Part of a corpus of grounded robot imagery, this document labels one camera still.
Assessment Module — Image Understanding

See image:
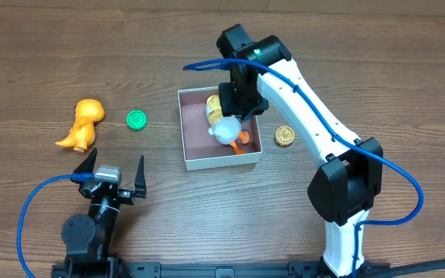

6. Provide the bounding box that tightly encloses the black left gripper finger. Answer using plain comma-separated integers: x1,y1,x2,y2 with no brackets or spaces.
134,155,147,198
73,147,97,174

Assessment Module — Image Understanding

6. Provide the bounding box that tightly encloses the white duck toy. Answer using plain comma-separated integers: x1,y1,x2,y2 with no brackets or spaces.
206,95,250,154

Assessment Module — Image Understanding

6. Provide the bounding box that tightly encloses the white cardboard box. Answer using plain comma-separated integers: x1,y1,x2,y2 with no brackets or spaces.
178,86,263,171

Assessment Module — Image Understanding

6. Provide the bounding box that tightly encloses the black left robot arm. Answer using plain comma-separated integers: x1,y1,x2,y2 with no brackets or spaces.
62,148,147,260

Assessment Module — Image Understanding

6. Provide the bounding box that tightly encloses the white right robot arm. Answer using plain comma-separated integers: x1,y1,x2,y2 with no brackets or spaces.
216,24,383,277

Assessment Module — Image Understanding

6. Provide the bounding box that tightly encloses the orange dinosaur toy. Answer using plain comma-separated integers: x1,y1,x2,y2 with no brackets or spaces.
56,99,105,152

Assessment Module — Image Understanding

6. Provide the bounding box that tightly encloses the yellow round disc toy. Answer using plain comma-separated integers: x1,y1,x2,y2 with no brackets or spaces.
274,125,295,147

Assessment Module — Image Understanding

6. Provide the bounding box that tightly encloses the green round disc toy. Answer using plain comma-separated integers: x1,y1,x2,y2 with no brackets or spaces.
126,110,148,131

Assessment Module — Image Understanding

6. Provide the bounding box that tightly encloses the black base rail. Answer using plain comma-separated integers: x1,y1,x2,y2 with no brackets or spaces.
50,257,392,278

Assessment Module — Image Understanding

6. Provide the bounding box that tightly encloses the black thick cable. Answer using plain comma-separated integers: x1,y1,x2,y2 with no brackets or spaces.
376,255,445,278

